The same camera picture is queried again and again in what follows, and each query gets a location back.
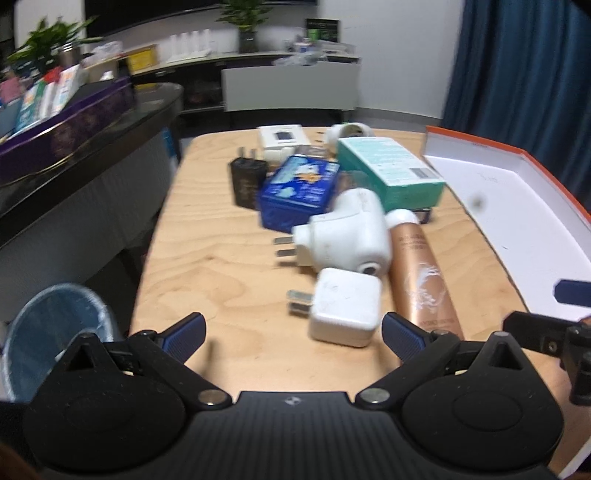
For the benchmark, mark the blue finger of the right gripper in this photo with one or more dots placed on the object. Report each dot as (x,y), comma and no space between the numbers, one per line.
(573,292)

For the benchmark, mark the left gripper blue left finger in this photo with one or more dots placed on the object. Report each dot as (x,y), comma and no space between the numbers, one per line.
(184,338)

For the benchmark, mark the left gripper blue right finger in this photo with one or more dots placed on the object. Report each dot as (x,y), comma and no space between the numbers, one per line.
(405,339)

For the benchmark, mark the rose gold spray bottle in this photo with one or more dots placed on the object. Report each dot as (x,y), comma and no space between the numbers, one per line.
(419,290)

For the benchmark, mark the white square charger plug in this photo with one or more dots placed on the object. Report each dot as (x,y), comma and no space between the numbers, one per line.
(344,309)

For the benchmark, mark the white plug-in vaporizer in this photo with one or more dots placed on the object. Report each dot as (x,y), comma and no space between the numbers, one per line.
(353,236)

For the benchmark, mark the teal cardboard box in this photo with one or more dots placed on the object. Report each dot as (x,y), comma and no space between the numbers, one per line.
(399,178)

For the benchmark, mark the black charger plug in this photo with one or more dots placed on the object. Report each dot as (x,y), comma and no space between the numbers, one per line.
(248,175)

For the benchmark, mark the blue cartoon tin box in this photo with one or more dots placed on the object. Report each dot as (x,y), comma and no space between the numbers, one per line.
(302,187)

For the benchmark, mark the white round plug-in device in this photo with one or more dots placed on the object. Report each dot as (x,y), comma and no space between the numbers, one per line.
(345,130)

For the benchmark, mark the small white product box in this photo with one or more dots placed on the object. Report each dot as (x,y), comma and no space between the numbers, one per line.
(280,141)

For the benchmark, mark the orange white box tray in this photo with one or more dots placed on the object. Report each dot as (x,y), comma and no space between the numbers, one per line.
(538,230)

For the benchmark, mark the blue lined trash bin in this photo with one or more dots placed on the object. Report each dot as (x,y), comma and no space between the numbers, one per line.
(42,331)

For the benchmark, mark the black curved side table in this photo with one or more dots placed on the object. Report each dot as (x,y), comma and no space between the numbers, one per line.
(27,201)

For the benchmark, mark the blue curtain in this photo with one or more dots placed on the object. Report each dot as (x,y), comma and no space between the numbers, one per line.
(522,77)

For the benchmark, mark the purple patterned storage box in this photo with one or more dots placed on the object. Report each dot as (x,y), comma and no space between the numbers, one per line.
(93,108)

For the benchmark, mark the white TV cabinet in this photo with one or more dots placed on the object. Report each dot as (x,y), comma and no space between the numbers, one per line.
(260,81)

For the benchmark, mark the yellow box on cabinet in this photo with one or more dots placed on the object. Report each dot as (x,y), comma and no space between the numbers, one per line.
(142,58)

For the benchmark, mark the white router with antennas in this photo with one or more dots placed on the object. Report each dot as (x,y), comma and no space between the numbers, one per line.
(189,46)

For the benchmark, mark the white plastic bag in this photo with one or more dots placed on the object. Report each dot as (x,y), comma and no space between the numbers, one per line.
(104,52)

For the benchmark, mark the potted plant in steel cup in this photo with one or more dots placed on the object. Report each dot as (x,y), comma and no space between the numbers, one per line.
(40,48)

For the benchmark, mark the black green display box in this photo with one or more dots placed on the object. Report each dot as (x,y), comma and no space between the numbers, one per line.
(318,29)

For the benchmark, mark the potted plant on cabinet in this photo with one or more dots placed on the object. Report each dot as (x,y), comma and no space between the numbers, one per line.
(246,16)

